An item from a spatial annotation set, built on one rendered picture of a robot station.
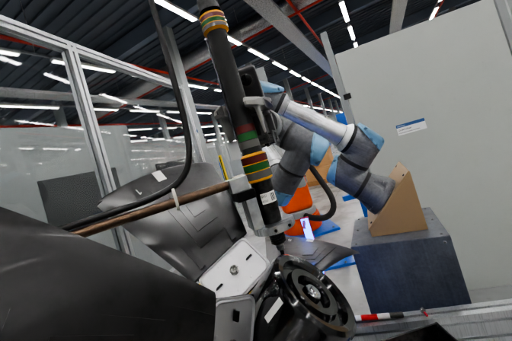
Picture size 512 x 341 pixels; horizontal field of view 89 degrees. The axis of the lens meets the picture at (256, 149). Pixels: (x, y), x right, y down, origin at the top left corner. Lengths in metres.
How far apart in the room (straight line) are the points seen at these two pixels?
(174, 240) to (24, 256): 0.24
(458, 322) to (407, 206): 0.33
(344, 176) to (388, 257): 0.30
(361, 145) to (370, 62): 1.36
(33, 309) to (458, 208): 2.42
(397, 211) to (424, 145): 1.33
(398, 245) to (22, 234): 0.96
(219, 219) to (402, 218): 0.75
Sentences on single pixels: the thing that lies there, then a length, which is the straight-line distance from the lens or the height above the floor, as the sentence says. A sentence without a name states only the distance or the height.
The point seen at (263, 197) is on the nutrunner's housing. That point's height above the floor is 1.34.
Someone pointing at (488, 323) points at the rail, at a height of 0.83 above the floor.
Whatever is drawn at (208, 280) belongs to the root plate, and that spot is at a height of 1.25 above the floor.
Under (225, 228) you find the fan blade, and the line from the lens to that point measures 0.43.
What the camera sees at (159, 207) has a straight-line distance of 0.40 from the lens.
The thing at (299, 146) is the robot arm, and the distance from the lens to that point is 0.65.
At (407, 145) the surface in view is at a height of 1.15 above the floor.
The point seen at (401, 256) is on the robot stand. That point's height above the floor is 0.95.
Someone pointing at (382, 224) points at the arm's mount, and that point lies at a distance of 1.07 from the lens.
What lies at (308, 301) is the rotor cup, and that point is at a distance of 0.35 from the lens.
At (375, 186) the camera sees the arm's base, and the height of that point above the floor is 1.17.
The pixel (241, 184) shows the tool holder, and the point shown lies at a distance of 0.41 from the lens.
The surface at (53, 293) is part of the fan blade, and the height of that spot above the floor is 1.35.
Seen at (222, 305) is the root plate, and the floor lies 1.26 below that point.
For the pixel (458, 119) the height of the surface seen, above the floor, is 1.24.
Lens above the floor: 1.40
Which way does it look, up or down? 2 degrees up
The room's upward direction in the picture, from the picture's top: 17 degrees counter-clockwise
